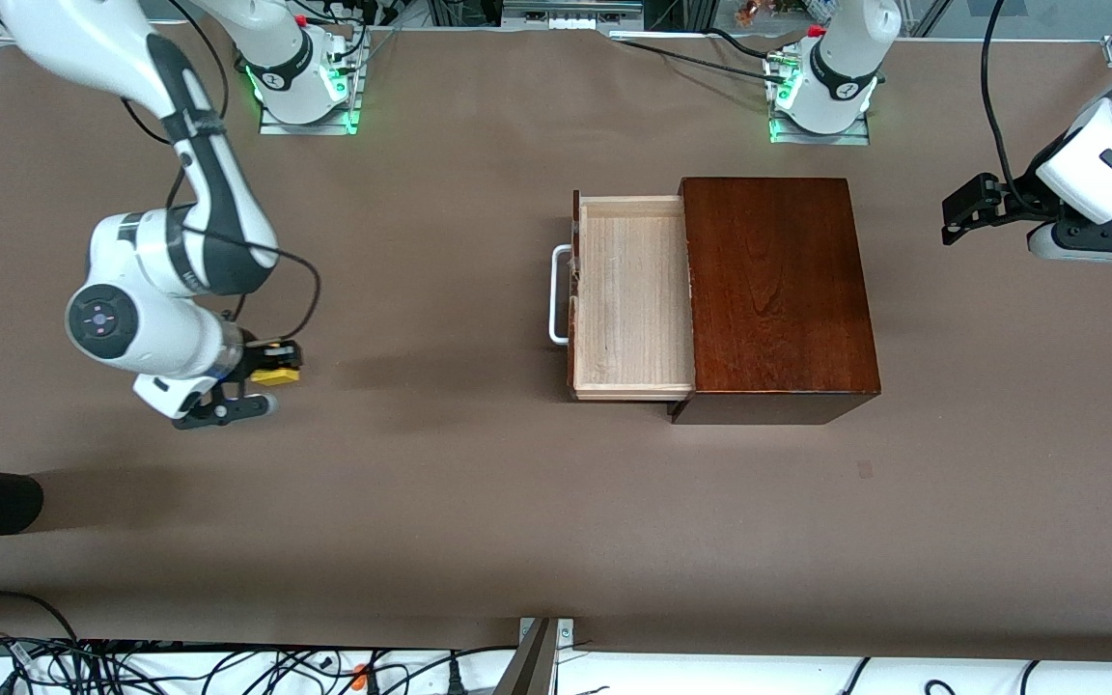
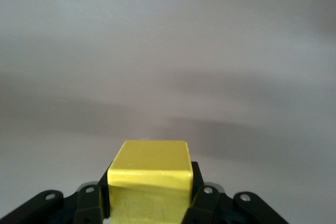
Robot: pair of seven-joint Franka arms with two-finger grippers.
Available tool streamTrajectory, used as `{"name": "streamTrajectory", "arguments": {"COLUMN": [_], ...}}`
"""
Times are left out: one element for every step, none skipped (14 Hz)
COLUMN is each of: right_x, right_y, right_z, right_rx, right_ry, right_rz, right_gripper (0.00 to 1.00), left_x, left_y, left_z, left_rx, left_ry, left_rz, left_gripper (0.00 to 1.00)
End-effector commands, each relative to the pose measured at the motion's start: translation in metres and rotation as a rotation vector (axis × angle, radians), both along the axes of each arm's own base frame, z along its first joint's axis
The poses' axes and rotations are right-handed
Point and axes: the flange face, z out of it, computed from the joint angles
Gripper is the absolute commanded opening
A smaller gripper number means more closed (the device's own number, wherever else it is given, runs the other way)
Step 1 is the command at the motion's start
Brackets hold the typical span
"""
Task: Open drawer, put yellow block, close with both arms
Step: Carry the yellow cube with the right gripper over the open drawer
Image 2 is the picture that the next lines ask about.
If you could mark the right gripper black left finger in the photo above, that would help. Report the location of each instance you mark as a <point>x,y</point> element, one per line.
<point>86,203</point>

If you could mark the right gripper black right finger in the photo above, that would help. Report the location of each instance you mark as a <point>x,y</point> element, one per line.
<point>210,205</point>

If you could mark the yellow wooden block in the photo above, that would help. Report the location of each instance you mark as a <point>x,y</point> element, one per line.
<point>149,161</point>

